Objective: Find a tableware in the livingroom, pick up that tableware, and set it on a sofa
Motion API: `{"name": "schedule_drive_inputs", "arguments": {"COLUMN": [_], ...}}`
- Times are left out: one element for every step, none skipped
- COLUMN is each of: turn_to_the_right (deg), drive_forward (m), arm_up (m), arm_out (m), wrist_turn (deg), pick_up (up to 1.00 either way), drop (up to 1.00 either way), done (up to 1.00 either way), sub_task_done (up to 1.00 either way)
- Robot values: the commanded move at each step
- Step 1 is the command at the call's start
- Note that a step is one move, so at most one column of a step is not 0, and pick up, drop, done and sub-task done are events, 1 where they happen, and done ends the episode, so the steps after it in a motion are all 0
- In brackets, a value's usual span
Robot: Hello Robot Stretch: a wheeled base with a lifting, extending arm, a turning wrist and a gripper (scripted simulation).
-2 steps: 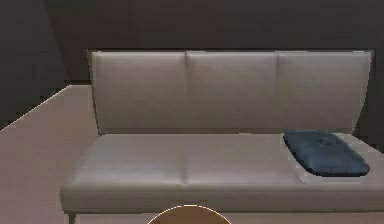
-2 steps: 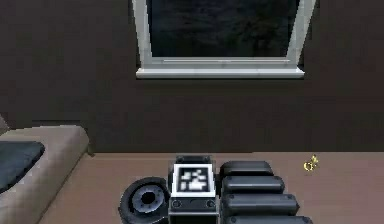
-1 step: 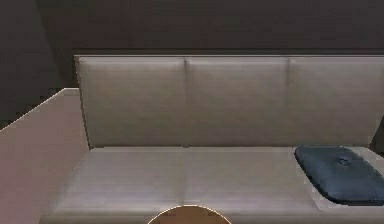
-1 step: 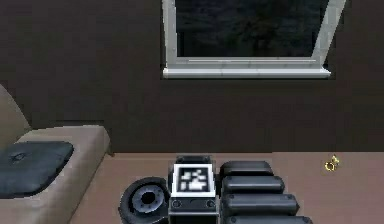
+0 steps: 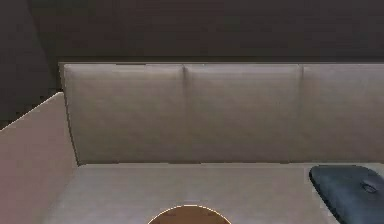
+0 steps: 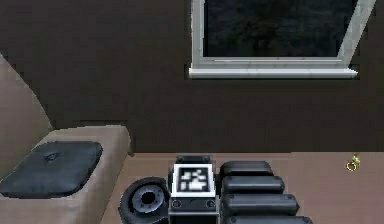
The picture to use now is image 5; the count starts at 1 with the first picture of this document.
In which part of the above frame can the brown round plate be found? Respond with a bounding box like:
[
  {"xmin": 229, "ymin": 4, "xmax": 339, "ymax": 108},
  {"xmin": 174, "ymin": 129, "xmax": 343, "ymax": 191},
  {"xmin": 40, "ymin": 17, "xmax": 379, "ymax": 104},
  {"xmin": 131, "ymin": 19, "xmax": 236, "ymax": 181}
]
[{"xmin": 146, "ymin": 204, "xmax": 233, "ymax": 224}]

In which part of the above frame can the dark blue cushion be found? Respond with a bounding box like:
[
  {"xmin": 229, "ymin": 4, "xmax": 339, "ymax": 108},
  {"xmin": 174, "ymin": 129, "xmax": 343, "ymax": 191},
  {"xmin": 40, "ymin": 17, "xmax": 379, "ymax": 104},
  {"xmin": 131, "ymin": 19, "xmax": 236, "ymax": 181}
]
[{"xmin": 308, "ymin": 164, "xmax": 384, "ymax": 224}]

